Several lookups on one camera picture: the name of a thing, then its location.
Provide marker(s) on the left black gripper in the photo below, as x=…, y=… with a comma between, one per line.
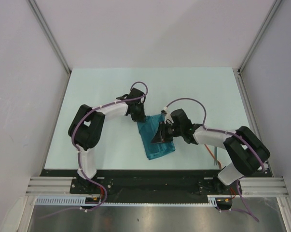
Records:
x=141, y=117

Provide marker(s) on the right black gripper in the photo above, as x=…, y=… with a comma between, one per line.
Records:
x=161, y=136

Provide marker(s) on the teal satin napkin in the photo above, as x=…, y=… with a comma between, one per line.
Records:
x=148, y=130

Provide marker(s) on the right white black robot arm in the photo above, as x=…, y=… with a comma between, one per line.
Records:
x=246, y=151

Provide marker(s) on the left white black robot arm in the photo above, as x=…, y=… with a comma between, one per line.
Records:
x=86, y=128

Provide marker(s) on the teal plastic spoon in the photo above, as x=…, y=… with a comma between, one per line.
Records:
x=215, y=155

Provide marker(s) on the orange plastic knife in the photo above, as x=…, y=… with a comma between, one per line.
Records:
x=212, y=154

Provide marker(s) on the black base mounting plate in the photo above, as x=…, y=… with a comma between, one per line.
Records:
x=149, y=186

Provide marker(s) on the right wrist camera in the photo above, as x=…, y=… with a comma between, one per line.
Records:
x=167, y=116

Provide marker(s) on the left aluminium frame post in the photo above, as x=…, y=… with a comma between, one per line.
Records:
x=49, y=35

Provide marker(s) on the aluminium frame post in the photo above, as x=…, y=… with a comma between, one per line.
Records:
x=49, y=35
x=264, y=26

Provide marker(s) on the right aluminium frame post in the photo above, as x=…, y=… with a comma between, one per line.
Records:
x=264, y=26

